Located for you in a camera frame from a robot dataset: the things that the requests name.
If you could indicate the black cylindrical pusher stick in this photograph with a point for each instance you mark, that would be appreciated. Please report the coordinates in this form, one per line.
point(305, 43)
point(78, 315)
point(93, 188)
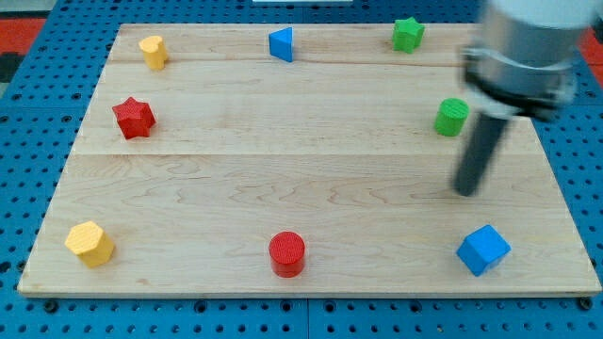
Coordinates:
point(479, 150)

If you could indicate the blue cube block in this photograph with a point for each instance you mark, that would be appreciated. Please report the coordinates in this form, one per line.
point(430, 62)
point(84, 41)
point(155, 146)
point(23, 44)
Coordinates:
point(483, 250)

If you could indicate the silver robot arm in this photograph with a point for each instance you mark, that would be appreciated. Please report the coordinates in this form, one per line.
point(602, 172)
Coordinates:
point(519, 63)

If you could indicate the blue triangle block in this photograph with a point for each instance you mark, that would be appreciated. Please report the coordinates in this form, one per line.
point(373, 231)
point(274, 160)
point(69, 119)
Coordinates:
point(281, 44)

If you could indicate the green cylinder block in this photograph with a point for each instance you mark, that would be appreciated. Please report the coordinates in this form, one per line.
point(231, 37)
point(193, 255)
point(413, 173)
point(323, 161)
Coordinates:
point(451, 116)

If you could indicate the green star block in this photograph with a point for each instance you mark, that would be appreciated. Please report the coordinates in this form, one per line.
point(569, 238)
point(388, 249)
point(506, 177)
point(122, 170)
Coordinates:
point(407, 35)

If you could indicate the wooden board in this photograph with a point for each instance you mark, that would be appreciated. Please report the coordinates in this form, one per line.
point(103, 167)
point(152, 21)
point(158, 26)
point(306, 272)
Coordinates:
point(337, 146)

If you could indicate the red cylinder block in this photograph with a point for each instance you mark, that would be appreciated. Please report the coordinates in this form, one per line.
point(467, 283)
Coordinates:
point(287, 254)

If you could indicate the yellow heart block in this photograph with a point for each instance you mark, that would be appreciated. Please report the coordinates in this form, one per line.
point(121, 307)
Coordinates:
point(154, 52)

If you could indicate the red star block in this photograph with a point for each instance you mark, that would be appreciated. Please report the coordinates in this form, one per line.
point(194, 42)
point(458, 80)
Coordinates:
point(134, 118)

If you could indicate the yellow hexagon block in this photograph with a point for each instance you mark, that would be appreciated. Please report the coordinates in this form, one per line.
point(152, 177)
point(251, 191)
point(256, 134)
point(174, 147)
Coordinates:
point(90, 243)

